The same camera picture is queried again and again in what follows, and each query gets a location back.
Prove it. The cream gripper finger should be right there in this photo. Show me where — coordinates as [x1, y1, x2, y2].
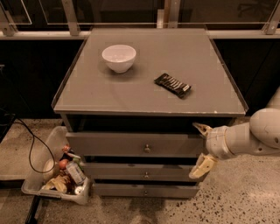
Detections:
[192, 122, 212, 137]
[189, 153, 218, 179]

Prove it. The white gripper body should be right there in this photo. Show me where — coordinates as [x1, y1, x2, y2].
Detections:
[206, 126, 235, 160]

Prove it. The grey top drawer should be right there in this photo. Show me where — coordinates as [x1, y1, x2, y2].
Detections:
[66, 132, 204, 158]

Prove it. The grey drawer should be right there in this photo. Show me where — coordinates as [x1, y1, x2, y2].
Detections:
[66, 132, 204, 158]
[82, 163, 206, 182]
[93, 184, 200, 199]

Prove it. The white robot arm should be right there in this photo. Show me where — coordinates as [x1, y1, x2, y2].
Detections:
[189, 90, 280, 179]

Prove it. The grey drawer cabinet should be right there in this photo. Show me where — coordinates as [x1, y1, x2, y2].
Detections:
[52, 29, 248, 186]

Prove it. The grey bottom drawer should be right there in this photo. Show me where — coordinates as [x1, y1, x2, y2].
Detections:
[93, 184, 200, 199]

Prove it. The grey middle drawer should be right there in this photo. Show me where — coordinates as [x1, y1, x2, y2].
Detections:
[82, 163, 206, 182]

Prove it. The black snack bar wrapper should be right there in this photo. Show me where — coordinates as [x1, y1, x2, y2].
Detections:
[154, 73, 192, 99]

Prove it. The white ceramic bowl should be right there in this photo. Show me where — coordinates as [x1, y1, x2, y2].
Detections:
[101, 45, 137, 74]

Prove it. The metal railing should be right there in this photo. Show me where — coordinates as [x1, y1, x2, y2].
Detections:
[0, 0, 280, 39]

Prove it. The silver drink can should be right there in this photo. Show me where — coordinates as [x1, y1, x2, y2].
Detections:
[66, 161, 86, 185]

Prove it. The red apple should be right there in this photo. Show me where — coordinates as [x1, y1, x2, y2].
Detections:
[59, 159, 69, 170]

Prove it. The yellow crumpled bag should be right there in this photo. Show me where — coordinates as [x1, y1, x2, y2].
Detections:
[43, 176, 71, 193]

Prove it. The clear plastic bin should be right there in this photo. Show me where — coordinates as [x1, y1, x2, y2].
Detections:
[21, 126, 90, 205]

